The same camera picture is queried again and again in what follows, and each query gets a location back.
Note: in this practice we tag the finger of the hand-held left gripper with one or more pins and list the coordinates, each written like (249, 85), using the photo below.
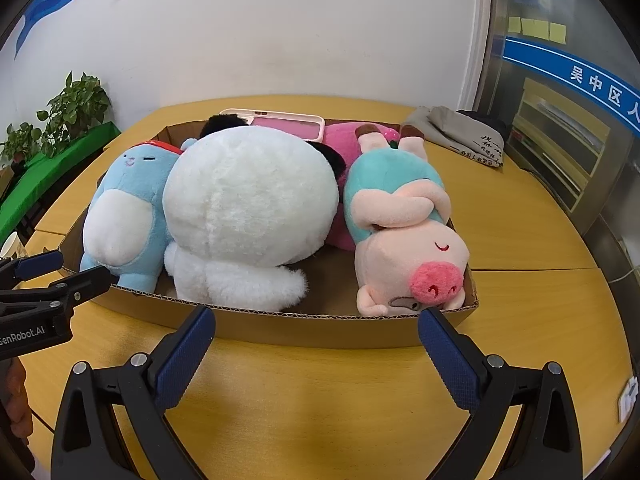
(40, 264)
(90, 282)

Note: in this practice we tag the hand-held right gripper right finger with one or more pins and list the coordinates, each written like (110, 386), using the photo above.
(450, 355)

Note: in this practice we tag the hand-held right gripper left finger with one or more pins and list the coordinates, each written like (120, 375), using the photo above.
(185, 355)

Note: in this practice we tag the pig plush toy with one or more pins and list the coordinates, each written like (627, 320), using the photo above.
(400, 250)

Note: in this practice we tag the cardboard box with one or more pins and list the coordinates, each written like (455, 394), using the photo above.
(310, 327)

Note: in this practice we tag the panda plush toy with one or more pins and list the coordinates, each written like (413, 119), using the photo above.
(250, 200)

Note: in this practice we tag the person's left hand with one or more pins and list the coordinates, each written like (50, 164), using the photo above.
(17, 395)

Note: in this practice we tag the paper cup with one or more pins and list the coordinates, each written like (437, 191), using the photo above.
(11, 247)

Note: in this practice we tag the green cloth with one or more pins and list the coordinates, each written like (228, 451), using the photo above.
(60, 165)

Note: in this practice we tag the blue plush toy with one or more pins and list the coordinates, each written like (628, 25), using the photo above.
(125, 185)

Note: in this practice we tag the small potted plant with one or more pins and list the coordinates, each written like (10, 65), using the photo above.
(20, 142)

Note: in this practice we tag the large potted plant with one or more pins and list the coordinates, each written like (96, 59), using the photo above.
(75, 105)

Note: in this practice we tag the white label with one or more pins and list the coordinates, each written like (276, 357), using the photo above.
(630, 400)

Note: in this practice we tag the beige cloth bag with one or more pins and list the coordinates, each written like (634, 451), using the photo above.
(450, 130)

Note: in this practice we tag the shelf behind glass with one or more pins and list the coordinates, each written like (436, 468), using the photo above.
(555, 145)

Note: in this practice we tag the pink plush bear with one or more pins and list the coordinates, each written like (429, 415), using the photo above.
(345, 137)

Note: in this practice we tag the pink white tray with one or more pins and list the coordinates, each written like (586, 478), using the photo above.
(285, 127)

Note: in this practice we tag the blue band sign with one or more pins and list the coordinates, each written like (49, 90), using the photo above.
(575, 72)

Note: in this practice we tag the yellow sticky note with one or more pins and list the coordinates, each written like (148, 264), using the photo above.
(541, 29)
(558, 32)
(515, 25)
(527, 27)

